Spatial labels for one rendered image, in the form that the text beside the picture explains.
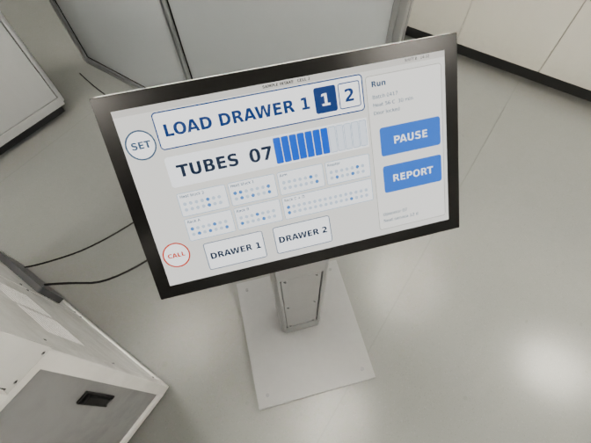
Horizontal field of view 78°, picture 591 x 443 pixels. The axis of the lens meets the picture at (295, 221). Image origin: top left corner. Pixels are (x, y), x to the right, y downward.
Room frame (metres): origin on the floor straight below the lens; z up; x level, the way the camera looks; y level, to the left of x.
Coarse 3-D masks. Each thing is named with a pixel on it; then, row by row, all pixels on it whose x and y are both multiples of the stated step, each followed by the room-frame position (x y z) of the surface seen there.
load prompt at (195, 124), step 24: (240, 96) 0.40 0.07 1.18; (264, 96) 0.40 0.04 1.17; (288, 96) 0.41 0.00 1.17; (312, 96) 0.41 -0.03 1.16; (336, 96) 0.42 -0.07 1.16; (360, 96) 0.42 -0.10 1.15; (168, 120) 0.37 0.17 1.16; (192, 120) 0.37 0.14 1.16; (216, 120) 0.38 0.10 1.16; (240, 120) 0.38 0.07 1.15; (264, 120) 0.38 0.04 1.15; (288, 120) 0.39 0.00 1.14; (312, 120) 0.39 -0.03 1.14; (168, 144) 0.35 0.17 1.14; (192, 144) 0.35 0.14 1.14
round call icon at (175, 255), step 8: (184, 240) 0.26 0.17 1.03; (160, 248) 0.24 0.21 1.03; (168, 248) 0.25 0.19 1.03; (176, 248) 0.25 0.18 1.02; (184, 248) 0.25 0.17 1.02; (168, 256) 0.24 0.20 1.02; (176, 256) 0.24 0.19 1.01; (184, 256) 0.24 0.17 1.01; (168, 264) 0.23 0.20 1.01; (176, 264) 0.23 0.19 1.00; (184, 264) 0.23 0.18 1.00; (192, 264) 0.23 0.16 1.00
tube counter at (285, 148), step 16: (320, 128) 0.38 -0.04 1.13; (336, 128) 0.39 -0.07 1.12; (352, 128) 0.39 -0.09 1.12; (256, 144) 0.36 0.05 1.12; (272, 144) 0.36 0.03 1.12; (288, 144) 0.36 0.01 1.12; (304, 144) 0.37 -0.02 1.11; (320, 144) 0.37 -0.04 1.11; (336, 144) 0.37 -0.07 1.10; (352, 144) 0.37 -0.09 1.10; (368, 144) 0.37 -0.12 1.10; (256, 160) 0.34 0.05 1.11; (272, 160) 0.35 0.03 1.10; (288, 160) 0.35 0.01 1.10
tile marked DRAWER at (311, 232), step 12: (324, 216) 0.29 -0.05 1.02; (276, 228) 0.28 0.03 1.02; (288, 228) 0.28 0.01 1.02; (300, 228) 0.28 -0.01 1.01; (312, 228) 0.28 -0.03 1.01; (324, 228) 0.28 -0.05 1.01; (276, 240) 0.26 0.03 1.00; (288, 240) 0.26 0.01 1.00; (300, 240) 0.27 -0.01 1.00; (312, 240) 0.27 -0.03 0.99; (324, 240) 0.27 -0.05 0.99
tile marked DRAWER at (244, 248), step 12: (216, 240) 0.26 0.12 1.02; (228, 240) 0.26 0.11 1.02; (240, 240) 0.26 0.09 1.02; (252, 240) 0.26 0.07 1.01; (264, 240) 0.26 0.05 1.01; (216, 252) 0.24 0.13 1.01; (228, 252) 0.25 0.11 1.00; (240, 252) 0.25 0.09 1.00; (252, 252) 0.25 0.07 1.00; (264, 252) 0.25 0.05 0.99; (216, 264) 0.23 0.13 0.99; (228, 264) 0.23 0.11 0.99
